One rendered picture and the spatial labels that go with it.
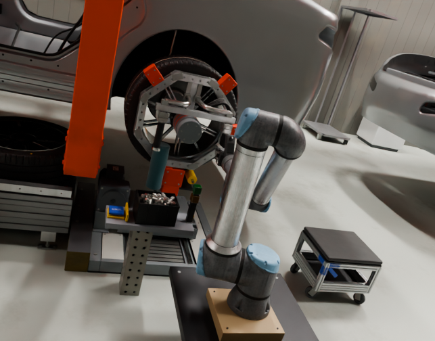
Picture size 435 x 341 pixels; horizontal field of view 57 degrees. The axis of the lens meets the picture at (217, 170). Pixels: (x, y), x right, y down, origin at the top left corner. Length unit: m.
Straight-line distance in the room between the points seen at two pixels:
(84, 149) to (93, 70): 0.40
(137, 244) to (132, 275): 0.19
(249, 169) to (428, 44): 7.00
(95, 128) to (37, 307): 0.89
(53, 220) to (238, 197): 1.23
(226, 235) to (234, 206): 0.13
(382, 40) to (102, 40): 6.20
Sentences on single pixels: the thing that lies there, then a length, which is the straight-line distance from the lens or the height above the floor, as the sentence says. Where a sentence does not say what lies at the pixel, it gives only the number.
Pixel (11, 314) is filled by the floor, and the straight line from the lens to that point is 2.14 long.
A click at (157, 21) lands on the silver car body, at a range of 2.50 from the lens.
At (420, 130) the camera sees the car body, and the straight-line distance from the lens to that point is 4.15.
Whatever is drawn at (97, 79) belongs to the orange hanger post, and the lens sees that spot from 2.01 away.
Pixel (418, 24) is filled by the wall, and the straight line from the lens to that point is 8.03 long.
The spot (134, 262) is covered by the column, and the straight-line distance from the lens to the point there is 2.13.
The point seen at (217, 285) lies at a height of 0.30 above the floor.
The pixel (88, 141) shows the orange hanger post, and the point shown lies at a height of 0.72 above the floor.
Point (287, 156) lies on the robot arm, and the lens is 1.48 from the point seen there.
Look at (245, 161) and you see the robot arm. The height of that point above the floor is 1.01.
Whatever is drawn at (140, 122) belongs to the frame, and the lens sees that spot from 2.24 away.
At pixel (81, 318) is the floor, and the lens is 2.12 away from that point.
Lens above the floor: 1.47
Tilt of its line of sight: 21 degrees down
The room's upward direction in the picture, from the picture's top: 16 degrees clockwise
